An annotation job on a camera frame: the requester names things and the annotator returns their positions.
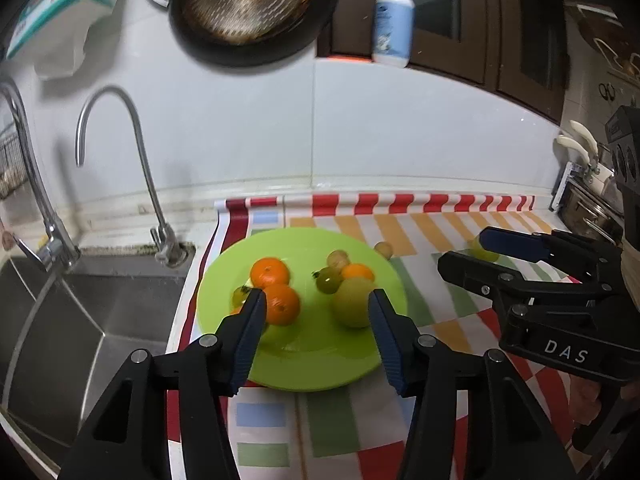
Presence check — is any copper mesh strainer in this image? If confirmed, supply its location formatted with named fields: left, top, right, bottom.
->
left=185, top=0, right=317, bottom=46

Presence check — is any white handled knife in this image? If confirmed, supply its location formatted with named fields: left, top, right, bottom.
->
left=557, top=134, right=594, bottom=174
left=570, top=120, right=599, bottom=157

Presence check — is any thin gooseneck faucet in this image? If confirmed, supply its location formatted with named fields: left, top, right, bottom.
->
left=75, top=86, right=193, bottom=268

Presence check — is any round wooden cutting board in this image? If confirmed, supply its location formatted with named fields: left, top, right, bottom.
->
left=565, top=0, right=640, bottom=92

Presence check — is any striped colourful tablecloth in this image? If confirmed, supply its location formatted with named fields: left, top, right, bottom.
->
left=167, top=194, right=601, bottom=480

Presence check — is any person's right hand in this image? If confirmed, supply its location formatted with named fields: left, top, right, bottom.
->
left=570, top=379, right=604, bottom=427

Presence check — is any stainless steel sink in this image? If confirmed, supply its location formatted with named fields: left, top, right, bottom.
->
left=0, top=255, right=201, bottom=480

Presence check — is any chrome sink faucet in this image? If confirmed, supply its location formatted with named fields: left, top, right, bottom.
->
left=0, top=77, right=81, bottom=273

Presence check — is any dark wooden window frame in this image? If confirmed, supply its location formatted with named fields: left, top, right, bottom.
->
left=317, top=0, right=571, bottom=126

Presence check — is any green tomato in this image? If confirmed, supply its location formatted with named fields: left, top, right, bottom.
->
left=314, top=267, right=343, bottom=295
left=231, top=285, right=256, bottom=310

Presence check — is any black wire dish rack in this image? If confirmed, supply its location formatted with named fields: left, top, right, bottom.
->
left=0, top=125, right=26, bottom=198

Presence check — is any black frying pan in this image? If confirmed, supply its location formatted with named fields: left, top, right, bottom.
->
left=167, top=0, right=341, bottom=67

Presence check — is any green apple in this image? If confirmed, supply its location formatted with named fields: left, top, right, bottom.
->
left=333, top=277, right=377, bottom=329
left=468, top=237, right=501, bottom=263

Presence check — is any large steel pot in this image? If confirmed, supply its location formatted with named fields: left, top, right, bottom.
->
left=560, top=180, right=626, bottom=246

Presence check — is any lime green plate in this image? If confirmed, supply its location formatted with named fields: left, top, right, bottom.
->
left=196, top=227, right=408, bottom=392

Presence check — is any white pump lotion bottle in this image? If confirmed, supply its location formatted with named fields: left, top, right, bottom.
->
left=372, top=0, right=416, bottom=68

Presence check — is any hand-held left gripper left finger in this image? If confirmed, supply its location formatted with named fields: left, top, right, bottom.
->
left=59, top=287, right=268, bottom=480

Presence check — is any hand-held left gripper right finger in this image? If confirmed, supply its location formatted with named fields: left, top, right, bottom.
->
left=368, top=288, right=583, bottom=480

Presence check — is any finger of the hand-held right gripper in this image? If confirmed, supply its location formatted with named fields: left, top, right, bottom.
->
left=437, top=251, right=603, bottom=308
left=479, top=226, right=627, bottom=288

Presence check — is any teal and white box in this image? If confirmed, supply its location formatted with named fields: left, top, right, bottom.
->
left=5, top=0, right=136, bottom=61

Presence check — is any white pot stand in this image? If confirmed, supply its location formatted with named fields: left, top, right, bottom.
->
left=550, top=162, right=573, bottom=211

